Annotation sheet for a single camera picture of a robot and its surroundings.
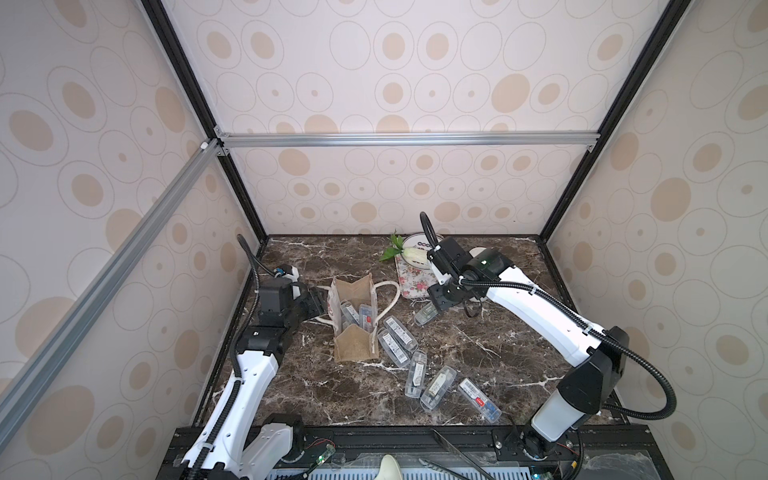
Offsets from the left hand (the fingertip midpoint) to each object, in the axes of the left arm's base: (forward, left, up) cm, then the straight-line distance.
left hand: (325, 290), depth 78 cm
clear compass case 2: (+3, -4, -17) cm, 18 cm away
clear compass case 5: (-15, -25, -19) cm, 35 cm away
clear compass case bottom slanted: (-21, -29, -20) cm, 41 cm away
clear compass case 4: (-10, -20, -20) cm, 30 cm away
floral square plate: (+18, -26, -21) cm, 38 cm away
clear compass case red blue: (+2, -10, -17) cm, 19 cm away
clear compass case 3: (-2, -21, -19) cm, 28 cm away
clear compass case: (+5, -29, -20) cm, 35 cm away
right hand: (0, -33, -2) cm, 34 cm away
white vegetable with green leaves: (+32, -19, -17) cm, 41 cm away
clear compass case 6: (-22, -41, -19) cm, 50 cm away
